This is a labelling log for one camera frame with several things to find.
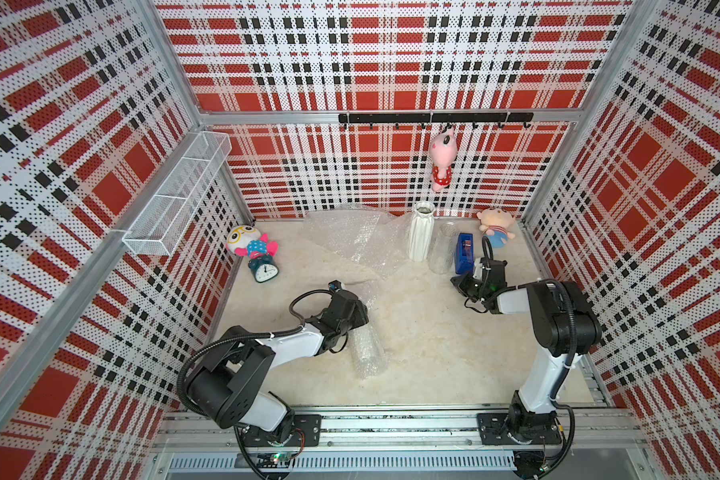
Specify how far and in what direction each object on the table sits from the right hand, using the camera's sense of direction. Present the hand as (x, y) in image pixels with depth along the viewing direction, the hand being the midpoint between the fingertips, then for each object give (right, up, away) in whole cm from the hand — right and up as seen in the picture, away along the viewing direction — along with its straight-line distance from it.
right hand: (453, 277), depth 101 cm
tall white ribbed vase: (-11, +14, -4) cm, 18 cm away
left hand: (-30, -9, -9) cm, 33 cm away
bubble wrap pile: (-27, +13, +7) cm, 31 cm away
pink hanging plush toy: (-6, +41, -10) cm, 42 cm away
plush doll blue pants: (+19, +19, +10) cm, 29 cm away
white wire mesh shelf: (-94, +17, -9) cm, 96 cm away
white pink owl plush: (-74, +13, +6) cm, 75 cm away
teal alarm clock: (-65, +3, -1) cm, 65 cm away
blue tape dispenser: (+5, +8, +3) cm, 9 cm away
